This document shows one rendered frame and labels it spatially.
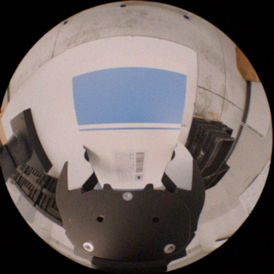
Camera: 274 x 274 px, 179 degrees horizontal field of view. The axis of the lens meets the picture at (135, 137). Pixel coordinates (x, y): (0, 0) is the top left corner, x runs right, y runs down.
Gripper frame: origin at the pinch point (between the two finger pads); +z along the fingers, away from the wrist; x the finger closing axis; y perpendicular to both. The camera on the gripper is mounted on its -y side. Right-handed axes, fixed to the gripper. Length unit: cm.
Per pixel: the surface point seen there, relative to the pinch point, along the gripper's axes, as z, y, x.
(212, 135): 23, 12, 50
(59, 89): 6.2, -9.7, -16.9
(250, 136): 39, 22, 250
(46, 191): -4.4, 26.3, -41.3
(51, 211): -12.2, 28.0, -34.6
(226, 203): -26, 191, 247
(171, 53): 6.2, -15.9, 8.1
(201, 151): 26, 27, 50
